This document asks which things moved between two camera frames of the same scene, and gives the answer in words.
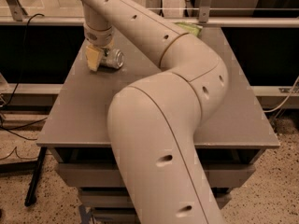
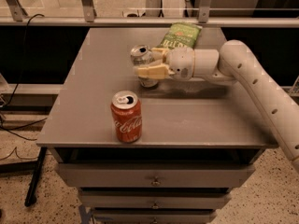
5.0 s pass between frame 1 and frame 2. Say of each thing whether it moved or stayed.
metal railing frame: stayed
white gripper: moved
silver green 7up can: moved
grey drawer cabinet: stayed
